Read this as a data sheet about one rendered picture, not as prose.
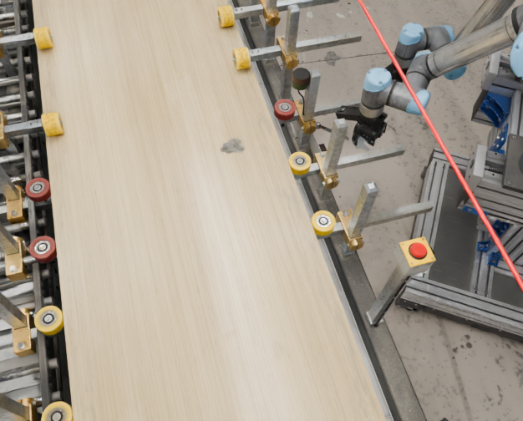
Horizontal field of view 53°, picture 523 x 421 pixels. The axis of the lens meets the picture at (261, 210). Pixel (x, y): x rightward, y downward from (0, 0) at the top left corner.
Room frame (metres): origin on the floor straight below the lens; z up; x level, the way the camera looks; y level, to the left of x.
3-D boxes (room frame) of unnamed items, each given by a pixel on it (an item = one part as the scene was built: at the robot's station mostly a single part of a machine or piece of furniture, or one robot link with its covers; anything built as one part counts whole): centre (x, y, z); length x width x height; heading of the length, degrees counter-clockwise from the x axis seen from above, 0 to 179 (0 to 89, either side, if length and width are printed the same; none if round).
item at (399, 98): (1.09, -0.42, 1.25); 0.11 x 0.11 x 0.08; 67
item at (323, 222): (0.84, -0.21, 0.85); 0.08 x 0.08 x 0.11
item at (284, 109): (1.32, -0.07, 0.85); 0.08 x 0.08 x 0.11
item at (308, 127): (1.33, -0.14, 0.85); 0.13 x 0.06 x 0.05; 19
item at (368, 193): (0.84, -0.31, 0.90); 0.03 x 0.03 x 0.48; 19
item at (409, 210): (0.91, -0.39, 0.82); 0.43 x 0.03 x 0.04; 109
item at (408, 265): (0.59, -0.40, 1.18); 0.07 x 0.07 x 0.08; 19
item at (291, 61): (1.57, -0.07, 0.95); 0.13 x 0.06 x 0.05; 19
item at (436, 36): (1.48, -0.59, 1.12); 0.11 x 0.11 x 0.08; 16
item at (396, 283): (0.59, -0.40, 0.93); 0.05 x 0.04 x 0.45; 19
